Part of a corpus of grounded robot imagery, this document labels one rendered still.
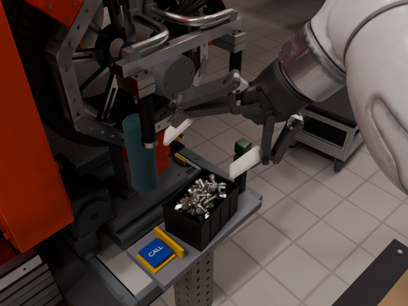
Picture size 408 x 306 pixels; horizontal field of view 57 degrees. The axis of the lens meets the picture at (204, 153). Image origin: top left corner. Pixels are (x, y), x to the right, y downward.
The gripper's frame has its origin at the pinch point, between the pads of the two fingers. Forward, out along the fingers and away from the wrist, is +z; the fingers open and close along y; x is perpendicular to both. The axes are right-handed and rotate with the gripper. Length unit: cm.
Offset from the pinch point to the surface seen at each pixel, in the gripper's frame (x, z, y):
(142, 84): -27.0, 16.1, 6.8
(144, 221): -37, 86, -33
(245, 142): -36, 23, -32
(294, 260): -29, 60, -93
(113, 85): -54, 44, 6
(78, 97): -35, 38, 15
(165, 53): -36.9, 12.0, 4.4
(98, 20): -100, 58, 15
